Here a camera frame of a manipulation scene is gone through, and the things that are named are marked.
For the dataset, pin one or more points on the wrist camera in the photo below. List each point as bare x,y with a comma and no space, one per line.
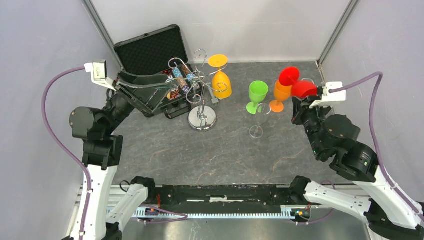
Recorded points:
329,96
98,74

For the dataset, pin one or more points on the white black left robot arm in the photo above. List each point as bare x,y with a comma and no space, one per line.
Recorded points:
102,152

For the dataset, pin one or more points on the grey white blue brick toy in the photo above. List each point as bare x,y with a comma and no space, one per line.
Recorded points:
215,101

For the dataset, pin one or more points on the chrome wire glass rack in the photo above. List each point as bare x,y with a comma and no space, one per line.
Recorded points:
201,118

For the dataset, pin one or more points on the clear wine glass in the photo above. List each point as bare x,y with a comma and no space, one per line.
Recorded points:
307,82
262,112

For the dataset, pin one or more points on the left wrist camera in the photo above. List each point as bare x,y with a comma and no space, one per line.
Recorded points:
98,74

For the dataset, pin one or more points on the slotted cable duct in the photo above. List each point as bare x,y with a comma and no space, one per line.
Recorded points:
147,213

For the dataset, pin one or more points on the red plastic wine glass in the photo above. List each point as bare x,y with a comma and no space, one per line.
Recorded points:
290,76

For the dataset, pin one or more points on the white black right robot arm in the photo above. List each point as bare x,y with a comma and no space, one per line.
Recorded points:
334,138

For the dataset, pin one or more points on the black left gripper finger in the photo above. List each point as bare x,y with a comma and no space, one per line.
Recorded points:
156,81
158,98

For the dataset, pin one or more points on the yellow plastic wine glass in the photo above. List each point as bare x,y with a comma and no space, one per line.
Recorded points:
221,83

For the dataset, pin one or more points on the orange plastic wine glass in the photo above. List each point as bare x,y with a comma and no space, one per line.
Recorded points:
281,93

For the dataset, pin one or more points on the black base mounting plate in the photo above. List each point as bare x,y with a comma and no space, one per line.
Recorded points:
224,199

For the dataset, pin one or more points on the black poker chip case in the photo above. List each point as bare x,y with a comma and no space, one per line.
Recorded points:
159,52

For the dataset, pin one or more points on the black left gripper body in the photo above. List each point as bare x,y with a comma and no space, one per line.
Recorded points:
135,97

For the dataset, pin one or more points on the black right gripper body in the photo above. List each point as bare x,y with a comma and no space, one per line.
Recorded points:
310,117

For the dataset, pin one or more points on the green plastic wine glass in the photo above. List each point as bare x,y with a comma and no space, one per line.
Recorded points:
258,91

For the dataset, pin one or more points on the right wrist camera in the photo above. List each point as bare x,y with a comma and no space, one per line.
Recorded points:
329,96

